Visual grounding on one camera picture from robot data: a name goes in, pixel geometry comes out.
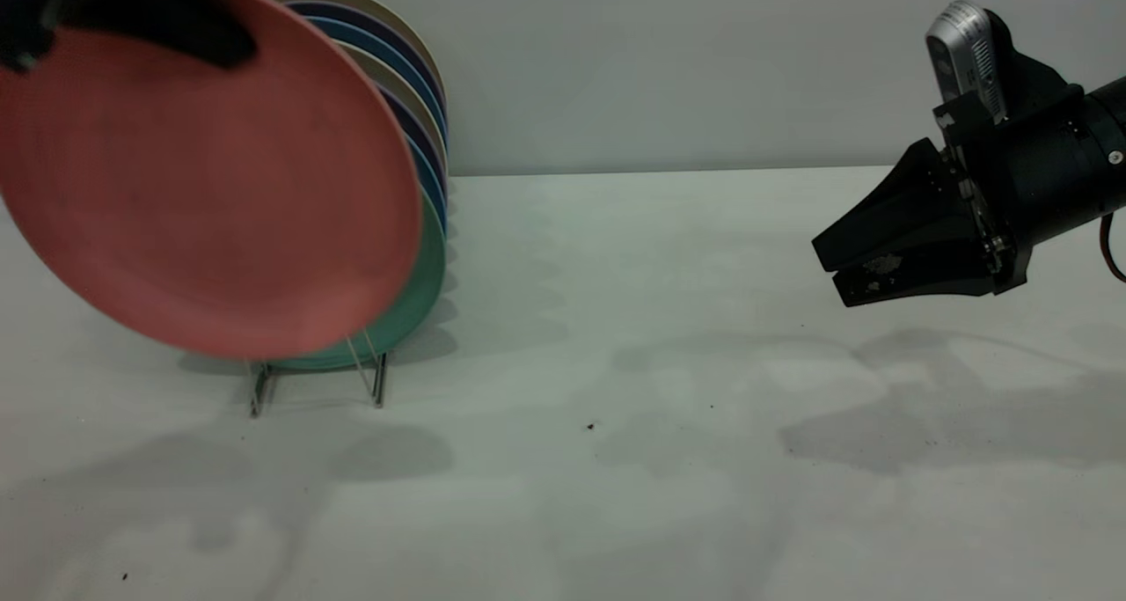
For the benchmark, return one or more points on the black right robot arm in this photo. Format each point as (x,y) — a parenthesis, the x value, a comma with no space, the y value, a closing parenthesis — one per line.
(1115,143)

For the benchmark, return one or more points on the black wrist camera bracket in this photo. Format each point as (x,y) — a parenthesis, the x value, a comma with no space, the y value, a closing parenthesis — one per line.
(1034,69)

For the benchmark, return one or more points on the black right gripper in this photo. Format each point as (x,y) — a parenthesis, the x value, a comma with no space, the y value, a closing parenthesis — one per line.
(1038,170)

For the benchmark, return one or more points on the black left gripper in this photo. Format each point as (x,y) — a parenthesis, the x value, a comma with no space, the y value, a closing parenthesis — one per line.
(26,11)

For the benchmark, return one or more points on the green round plate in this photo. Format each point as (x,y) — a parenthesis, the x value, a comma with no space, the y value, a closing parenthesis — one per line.
(415,302)

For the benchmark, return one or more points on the pink round plate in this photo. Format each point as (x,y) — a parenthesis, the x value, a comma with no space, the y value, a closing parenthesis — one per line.
(202,196)

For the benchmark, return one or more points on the dark purple round plate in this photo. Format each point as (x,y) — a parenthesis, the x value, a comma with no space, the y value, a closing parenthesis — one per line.
(369,19)
(424,139)

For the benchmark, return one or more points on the blue round plate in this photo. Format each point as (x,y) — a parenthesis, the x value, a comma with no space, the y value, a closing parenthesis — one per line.
(378,44)
(432,183)

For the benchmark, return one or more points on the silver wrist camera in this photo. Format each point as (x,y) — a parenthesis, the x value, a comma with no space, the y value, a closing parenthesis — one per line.
(963,51)

